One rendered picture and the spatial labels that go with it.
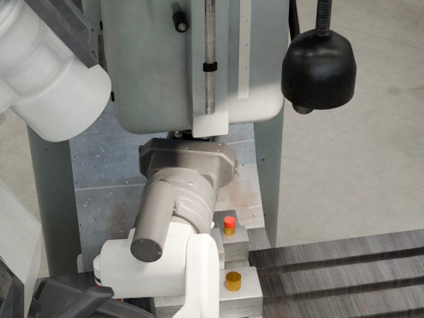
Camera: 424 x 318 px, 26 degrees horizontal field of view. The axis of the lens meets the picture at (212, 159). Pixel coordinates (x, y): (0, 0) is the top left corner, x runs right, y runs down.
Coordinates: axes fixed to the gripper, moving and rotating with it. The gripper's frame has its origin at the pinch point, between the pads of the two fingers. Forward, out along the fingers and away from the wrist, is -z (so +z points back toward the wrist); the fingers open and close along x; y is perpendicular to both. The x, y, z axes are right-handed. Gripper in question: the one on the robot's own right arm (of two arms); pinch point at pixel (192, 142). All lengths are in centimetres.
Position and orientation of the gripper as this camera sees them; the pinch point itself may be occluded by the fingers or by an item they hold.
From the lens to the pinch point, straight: 118.8
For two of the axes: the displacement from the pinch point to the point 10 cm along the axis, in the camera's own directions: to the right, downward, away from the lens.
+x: -9.9, -0.8, 1.0
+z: -1.3, 6.0, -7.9
